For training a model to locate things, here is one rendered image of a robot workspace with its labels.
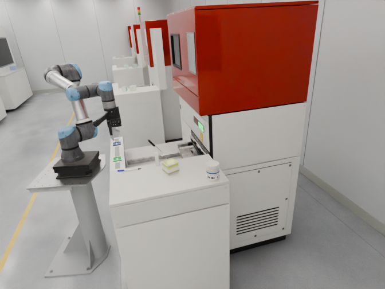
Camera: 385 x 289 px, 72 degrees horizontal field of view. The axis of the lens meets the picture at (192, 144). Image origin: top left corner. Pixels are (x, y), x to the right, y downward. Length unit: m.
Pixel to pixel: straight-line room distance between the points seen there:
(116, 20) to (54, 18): 1.79
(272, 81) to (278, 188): 0.82
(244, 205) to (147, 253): 0.83
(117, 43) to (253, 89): 8.14
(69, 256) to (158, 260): 1.16
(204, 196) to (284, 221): 1.07
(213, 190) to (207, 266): 0.55
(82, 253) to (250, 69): 1.99
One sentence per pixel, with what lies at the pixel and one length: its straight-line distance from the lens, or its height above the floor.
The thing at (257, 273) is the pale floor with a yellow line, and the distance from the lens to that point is 2.26.
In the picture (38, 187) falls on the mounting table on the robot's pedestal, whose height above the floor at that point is 0.82.
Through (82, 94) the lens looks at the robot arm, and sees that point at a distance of 1.65.
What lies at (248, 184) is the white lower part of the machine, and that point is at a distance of 1.95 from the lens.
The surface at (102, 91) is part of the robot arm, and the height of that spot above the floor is 1.41.
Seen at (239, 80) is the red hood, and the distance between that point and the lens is 1.64.
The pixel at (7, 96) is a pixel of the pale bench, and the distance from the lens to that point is 7.96.
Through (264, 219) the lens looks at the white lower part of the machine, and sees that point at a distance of 2.24.
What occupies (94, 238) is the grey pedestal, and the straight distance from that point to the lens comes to 2.37.
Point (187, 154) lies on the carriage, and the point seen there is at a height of 0.88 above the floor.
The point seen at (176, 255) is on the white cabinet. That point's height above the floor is 0.54.
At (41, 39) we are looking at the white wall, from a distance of 9.81.
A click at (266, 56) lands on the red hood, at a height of 1.54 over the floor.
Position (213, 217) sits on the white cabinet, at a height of 0.75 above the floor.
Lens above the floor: 1.73
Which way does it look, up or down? 24 degrees down
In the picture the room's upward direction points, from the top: 4 degrees counter-clockwise
